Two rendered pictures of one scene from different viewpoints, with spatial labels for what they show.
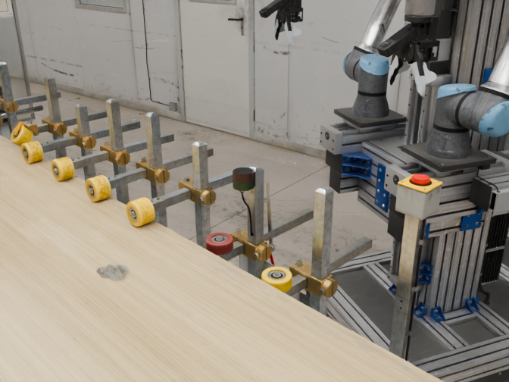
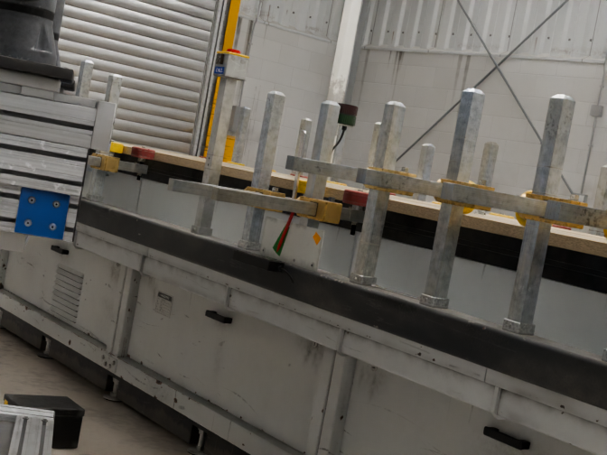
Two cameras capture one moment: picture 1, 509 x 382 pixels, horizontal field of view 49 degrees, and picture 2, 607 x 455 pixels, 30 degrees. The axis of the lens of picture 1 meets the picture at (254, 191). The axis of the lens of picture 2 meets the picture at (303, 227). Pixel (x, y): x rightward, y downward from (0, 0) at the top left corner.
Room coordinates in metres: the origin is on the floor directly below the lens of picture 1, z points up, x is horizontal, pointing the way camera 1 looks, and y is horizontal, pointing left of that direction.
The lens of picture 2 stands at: (4.25, 0.42, 0.94)
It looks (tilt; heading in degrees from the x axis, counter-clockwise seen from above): 3 degrees down; 189
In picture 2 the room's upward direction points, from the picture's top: 10 degrees clockwise
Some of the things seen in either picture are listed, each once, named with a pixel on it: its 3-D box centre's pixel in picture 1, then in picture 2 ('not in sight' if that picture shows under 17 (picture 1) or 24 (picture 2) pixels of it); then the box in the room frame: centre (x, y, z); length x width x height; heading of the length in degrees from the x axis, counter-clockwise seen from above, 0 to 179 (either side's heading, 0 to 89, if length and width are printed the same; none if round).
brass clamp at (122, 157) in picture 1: (115, 154); (550, 209); (2.03, 0.54, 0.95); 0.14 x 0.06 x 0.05; 44
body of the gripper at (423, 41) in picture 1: (418, 39); not in sight; (1.53, -0.44, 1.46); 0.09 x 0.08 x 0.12; 111
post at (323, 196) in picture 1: (320, 268); (261, 181); (1.30, -0.18, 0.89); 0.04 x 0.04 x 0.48; 44
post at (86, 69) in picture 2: not in sight; (76, 126); (0.41, -1.05, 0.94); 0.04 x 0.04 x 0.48; 44
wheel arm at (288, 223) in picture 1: (266, 234); (292, 206); (1.57, -0.04, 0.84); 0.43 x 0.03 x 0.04; 134
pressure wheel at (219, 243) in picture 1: (220, 254); (356, 212); (1.43, 0.10, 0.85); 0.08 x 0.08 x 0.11
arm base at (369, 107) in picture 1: (371, 101); (18, 33); (2.26, -0.48, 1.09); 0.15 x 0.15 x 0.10
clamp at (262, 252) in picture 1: (249, 245); (318, 208); (1.49, 0.01, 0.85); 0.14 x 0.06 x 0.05; 44
